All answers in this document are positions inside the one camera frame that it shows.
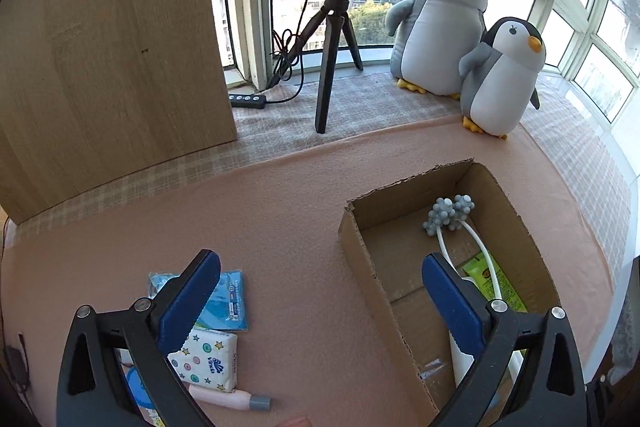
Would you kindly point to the pink blanket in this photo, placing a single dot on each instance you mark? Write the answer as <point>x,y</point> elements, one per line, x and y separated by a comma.
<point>300,207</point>

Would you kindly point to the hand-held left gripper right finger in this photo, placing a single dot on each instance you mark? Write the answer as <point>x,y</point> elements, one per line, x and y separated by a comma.
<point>452,307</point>

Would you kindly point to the green tube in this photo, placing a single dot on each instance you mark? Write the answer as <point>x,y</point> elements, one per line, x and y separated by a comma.
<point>512,294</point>

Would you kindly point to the black power adapter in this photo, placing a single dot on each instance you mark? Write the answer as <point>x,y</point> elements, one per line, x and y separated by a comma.
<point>15,367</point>

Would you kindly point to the beige checked cloth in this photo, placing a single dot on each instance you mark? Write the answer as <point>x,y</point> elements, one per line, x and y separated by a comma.
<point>400,107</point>

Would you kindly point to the blue round tape measure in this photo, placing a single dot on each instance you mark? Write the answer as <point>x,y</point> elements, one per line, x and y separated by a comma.
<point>136,389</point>

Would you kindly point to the white massager with grey balls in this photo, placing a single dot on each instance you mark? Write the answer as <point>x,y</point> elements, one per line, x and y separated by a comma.
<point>447,214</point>

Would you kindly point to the large light wooden board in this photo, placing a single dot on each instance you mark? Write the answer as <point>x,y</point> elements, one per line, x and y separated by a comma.
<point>100,57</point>

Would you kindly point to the star print tissue pack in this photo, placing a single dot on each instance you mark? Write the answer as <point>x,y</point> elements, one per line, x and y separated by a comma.
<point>210,359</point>

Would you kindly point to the large grey penguin plush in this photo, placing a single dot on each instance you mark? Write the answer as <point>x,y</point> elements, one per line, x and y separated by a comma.
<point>440,42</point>

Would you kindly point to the blue plastic packet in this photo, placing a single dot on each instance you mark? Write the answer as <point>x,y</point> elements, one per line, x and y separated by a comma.
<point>227,302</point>

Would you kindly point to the pink lip balm stick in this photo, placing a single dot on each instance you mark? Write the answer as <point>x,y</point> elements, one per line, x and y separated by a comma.
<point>235,399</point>

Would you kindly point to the small grey penguin plush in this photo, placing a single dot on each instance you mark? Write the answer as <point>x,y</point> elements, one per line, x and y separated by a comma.
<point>500,82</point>

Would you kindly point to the black inline remote control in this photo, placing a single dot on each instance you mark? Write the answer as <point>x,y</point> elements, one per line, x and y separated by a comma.
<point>247,101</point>

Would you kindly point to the cardboard box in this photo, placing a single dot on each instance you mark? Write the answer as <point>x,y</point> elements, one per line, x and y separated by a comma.
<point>370,287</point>

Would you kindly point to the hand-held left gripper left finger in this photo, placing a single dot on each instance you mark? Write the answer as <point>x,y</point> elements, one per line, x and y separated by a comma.
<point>190,302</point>

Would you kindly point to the black tripod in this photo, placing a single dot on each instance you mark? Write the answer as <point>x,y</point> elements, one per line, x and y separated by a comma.
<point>325,77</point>

